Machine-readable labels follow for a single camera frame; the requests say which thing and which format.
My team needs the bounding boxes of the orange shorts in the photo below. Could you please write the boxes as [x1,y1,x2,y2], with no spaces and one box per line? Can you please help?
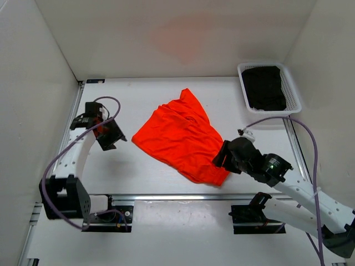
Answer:
[131,89,229,186]

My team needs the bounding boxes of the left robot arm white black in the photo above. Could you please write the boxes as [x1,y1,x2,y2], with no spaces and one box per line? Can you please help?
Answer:
[39,99,127,231]

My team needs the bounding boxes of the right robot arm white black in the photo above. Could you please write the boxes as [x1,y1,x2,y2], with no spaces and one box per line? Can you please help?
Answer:
[212,137,354,258]

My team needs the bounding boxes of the black shorts in basket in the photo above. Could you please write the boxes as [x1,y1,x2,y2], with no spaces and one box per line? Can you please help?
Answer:
[241,66,287,111]

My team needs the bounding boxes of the small dark label sticker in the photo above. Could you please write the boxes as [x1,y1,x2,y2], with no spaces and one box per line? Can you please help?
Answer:
[86,79,105,84]

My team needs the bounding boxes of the white plastic basket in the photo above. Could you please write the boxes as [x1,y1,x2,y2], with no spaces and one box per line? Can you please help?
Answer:
[237,62,302,117]

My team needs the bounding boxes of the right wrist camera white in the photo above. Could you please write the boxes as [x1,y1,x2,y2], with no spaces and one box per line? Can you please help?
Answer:
[237,129,256,142]

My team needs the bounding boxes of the aluminium rail left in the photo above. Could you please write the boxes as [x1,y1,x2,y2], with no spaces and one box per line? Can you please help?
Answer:
[58,80,85,154]

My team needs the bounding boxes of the aluminium rail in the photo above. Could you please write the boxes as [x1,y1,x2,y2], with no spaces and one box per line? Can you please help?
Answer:
[283,119,312,182]
[58,80,85,154]
[88,193,278,202]

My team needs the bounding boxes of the aluminium rail right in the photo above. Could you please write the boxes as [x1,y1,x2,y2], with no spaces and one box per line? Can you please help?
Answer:
[283,119,312,182]

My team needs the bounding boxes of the aluminium rail front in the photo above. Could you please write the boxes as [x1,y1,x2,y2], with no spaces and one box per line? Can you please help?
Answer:
[88,193,278,202]

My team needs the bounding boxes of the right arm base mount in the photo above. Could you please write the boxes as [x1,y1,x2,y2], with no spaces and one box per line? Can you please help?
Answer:
[229,192,286,235]

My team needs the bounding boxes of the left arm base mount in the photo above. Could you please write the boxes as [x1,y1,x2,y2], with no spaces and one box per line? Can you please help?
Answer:
[82,195,134,233]

